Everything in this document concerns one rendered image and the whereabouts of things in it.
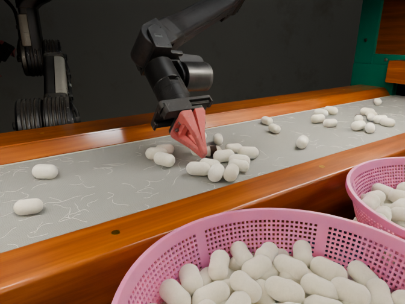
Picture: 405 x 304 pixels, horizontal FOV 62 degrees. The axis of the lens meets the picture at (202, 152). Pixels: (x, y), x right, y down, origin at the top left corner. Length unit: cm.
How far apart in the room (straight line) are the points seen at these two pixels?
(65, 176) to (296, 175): 34
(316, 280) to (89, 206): 27
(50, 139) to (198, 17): 40
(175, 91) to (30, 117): 40
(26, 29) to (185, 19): 53
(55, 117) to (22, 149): 23
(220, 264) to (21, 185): 33
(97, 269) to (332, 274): 21
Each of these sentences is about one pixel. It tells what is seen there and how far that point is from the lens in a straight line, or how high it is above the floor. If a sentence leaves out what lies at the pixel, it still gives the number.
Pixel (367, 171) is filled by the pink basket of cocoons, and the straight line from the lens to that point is 53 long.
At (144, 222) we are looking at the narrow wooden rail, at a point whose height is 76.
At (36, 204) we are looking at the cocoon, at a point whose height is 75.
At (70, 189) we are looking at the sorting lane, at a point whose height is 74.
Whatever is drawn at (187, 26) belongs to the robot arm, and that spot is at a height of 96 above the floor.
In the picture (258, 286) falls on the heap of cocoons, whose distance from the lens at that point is 31.
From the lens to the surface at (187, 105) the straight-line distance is 56.
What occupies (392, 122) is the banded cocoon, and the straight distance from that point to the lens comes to 87.
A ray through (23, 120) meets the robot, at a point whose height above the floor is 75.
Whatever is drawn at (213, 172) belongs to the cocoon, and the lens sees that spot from 47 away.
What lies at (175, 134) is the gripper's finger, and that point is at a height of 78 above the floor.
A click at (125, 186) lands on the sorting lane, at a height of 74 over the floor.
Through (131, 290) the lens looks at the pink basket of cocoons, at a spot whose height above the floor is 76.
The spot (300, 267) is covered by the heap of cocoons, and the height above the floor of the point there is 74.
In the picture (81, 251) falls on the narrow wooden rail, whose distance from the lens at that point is 32.
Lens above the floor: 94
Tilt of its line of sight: 20 degrees down
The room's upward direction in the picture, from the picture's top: straight up
